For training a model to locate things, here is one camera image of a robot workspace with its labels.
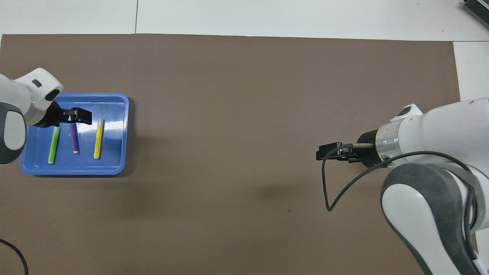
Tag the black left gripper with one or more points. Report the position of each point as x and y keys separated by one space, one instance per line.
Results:
x=51 y=116

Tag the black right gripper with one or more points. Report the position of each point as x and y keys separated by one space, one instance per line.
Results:
x=367 y=149

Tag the purple pen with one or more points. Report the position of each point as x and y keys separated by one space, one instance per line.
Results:
x=74 y=141

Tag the yellow pen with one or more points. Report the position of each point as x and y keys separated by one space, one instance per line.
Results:
x=98 y=139

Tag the green pen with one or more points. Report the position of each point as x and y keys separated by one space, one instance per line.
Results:
x=54 y=145

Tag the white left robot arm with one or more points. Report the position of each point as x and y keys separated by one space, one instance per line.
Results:
x=19 y=103

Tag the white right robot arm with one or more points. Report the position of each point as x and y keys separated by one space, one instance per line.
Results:
x=439 y=145

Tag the blue plastic tray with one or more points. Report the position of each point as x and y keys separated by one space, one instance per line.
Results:
x=114 y=145

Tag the brown table mat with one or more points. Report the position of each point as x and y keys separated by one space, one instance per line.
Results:
x=229 y=114

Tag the grey ribbed device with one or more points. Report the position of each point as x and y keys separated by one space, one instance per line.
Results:
x=477 y=9

